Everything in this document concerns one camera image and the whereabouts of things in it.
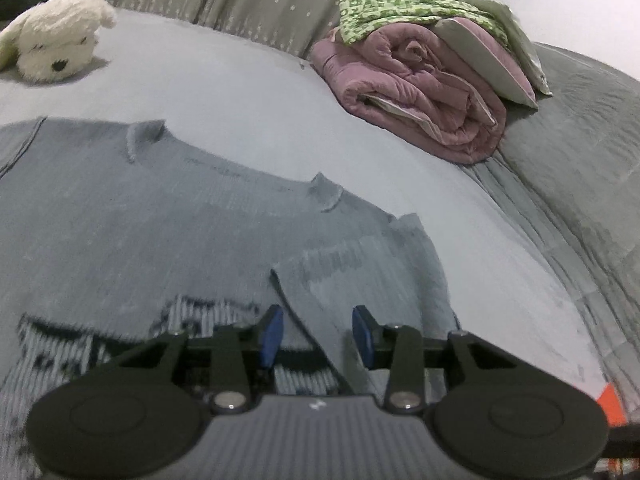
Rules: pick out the grey quilted blanket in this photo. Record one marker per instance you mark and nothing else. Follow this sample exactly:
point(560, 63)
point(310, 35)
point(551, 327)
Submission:
point(575, 185)

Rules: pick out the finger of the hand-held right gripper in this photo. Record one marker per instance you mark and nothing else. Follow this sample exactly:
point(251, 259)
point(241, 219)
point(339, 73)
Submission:
point(625, 437)

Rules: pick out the folded purple quilt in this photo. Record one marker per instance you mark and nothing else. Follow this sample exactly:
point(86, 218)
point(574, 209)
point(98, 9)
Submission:
point(410, 90)

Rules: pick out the grey knit sweater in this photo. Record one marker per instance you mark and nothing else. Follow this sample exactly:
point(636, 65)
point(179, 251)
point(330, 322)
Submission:
point(150, 220)

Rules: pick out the green patterned cloth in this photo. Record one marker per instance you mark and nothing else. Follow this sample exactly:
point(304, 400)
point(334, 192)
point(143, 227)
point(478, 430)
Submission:
point(380, 5)

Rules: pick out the white plush dog toy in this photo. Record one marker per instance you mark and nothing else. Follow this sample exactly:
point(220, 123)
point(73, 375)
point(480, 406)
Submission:
point(55, 35)

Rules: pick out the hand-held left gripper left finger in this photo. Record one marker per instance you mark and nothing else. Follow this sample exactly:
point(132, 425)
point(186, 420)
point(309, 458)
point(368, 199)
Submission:
point(272, 332)

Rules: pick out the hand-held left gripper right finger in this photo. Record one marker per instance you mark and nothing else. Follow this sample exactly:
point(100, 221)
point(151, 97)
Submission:
point(362, 332)

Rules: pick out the white pillow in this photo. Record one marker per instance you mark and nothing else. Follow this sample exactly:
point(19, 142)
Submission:
point(520, 45)

